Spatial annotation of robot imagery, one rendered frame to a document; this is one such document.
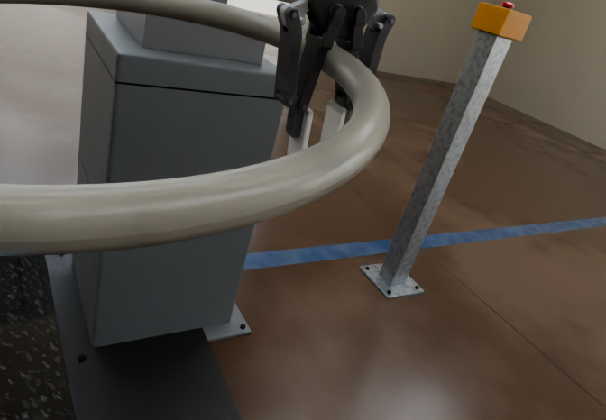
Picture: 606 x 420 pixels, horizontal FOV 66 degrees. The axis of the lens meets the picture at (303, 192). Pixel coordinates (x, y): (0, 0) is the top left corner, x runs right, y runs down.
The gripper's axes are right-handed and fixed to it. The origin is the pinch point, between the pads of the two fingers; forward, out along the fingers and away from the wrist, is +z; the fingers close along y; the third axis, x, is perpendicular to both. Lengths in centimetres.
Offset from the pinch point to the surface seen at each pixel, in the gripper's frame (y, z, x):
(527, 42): -597, 82, -371
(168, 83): 1, 14, -54
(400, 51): -446, 122, -454
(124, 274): 11, 63, -53
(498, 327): -121, 103, -23
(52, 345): 29.3, 10.5, 11.2
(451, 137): -98, 36, -57
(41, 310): 29.7, 10.1, 7.5
